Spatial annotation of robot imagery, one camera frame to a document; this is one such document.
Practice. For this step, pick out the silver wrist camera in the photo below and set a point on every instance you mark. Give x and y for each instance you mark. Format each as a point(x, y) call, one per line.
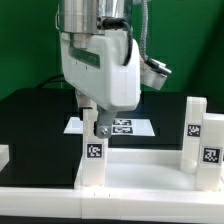
point(154, 77)

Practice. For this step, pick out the white front wall fence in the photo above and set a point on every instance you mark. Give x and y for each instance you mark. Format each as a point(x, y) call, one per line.
point(115, 204)

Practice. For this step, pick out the white desk top tray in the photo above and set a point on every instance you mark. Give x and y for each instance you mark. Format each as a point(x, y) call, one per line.
point(146, 169)

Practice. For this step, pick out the white left wall block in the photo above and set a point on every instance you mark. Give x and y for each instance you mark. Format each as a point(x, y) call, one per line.
point(4, 156)

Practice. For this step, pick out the white marker sheet with tags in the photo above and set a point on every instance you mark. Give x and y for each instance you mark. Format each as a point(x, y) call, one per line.
point(120, 127)

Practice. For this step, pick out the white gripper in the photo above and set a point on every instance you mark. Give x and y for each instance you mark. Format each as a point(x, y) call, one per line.
point(99, 76)

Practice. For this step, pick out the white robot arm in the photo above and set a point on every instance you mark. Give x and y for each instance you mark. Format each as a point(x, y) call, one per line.
point(81, 19)

